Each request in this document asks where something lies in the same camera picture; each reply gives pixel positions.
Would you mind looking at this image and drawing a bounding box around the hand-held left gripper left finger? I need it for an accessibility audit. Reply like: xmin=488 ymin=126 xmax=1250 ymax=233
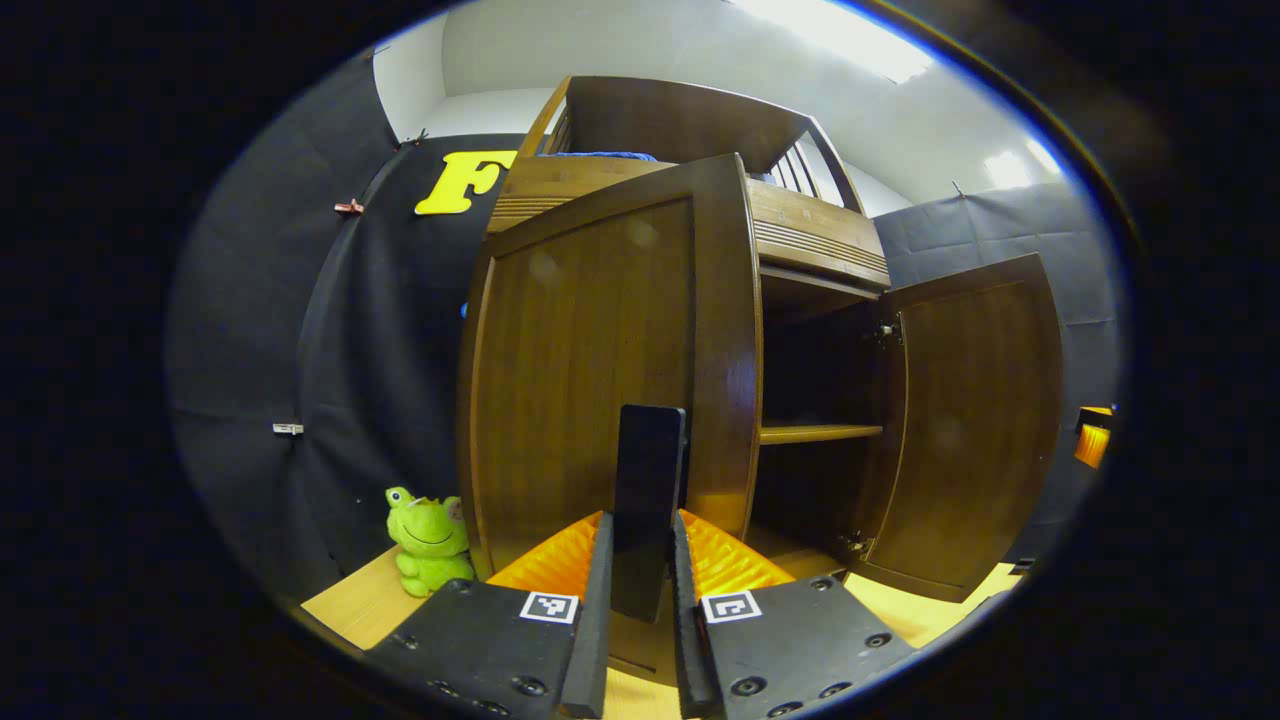
xmin=365 ymin=510 xmax=614 ymax=720

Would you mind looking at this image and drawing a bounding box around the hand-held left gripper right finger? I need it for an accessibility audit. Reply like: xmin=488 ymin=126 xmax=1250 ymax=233
xmin=670 ymin=508 xmax=919 ymax=720

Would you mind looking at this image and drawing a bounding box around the wooden shoe cabinet door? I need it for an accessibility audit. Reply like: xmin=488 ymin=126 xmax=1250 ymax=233
xmin=458 ymin=152 xmax=766 ymax=583
xmin=858 ymin=252 xmax=1066 ymax=604

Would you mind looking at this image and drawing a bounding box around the black door handle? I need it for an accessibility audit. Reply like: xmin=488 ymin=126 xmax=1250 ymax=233
xmin=610 ymin=403 xmax=689 ymax=624

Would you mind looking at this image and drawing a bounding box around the wooden double-door shoe cabinet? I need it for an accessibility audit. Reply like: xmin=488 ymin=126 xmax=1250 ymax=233
xmin=485 ymin=75 xmax=896 ymax=691

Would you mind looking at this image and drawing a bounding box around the wooden cabinet drawer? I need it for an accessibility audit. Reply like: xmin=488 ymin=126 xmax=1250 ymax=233
xmin=487 ymin=155 xmax=893 ymax=291

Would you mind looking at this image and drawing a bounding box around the green frog toy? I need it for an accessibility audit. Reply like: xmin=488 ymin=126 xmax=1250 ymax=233
xmin=385 ymin=486 xmax=477 ymax=599

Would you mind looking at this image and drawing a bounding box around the wooden inner shelf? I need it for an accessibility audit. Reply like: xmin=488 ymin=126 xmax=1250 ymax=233
xmin=758 ymin=424 xmax=885 ymax=446

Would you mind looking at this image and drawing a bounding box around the ceiling light panel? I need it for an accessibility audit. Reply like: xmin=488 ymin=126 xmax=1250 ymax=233
xmin=985 ymin=140 xmax=1061 ymax=189
xmin=730 ymin=0 xmax=936 ymax=84

